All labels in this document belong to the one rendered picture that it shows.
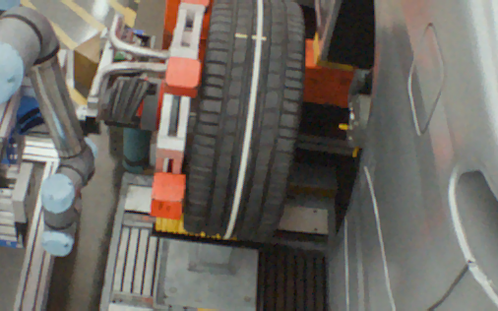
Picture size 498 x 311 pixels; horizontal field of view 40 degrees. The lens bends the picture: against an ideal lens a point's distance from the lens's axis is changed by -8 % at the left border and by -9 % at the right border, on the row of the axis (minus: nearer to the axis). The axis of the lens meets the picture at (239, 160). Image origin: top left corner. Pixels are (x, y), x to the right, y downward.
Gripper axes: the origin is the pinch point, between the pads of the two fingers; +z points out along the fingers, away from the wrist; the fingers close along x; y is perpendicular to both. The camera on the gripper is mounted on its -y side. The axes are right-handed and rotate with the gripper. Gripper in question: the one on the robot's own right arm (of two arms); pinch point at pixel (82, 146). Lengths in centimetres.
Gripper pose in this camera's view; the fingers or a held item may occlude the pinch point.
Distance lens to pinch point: 191.3
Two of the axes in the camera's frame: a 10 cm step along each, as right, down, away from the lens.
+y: 1.4, -6.9, -7.1
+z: 0.4, -7.2, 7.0
